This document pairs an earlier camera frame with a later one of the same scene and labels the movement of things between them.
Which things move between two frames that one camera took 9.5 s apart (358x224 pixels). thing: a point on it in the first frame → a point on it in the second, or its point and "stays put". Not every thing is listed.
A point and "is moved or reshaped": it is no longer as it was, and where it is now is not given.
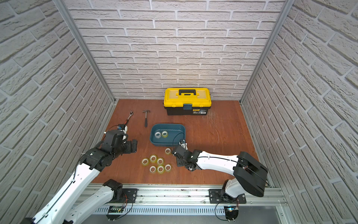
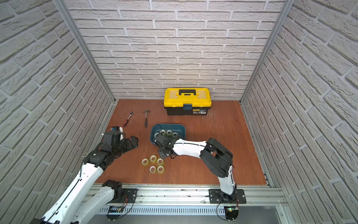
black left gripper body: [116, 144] stays put
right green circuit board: [231, 212] stays put
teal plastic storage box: [167, 134] stays put
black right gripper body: [180, 164] → [161, 153]
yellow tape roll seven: [152, 169] stays put
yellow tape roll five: [168, 150] is moved or reshaped
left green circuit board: [115, 209] stays put
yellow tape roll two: [145, 162] stays put
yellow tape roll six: [161, 169] → [175, 135]
